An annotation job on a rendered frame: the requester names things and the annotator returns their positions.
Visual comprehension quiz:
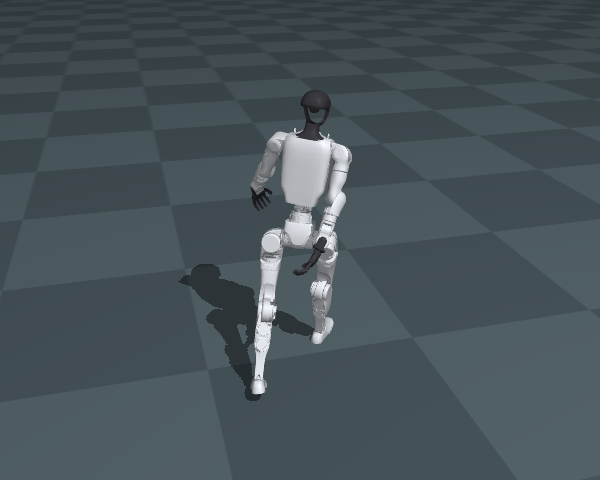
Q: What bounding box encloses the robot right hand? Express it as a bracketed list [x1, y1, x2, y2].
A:
[293, 237, 327, 275]

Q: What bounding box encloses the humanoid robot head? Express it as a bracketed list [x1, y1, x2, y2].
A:
[296, 90, 331, 141]

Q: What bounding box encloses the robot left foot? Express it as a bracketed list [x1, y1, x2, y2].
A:
[250, 375, 267, 394]

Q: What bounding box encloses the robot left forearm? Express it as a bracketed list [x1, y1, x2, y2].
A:
[250, 161, 268, 195]

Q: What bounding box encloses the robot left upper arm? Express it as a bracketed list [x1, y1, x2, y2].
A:
[258, 131, 288, 178]

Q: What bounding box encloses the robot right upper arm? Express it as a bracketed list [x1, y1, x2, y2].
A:
[325, 142, 352, 206]

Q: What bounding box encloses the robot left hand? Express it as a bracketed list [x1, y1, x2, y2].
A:
[251, 188, 273, 211]

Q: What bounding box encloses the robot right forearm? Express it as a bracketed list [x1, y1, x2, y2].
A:
[316, 193, 346, 248]

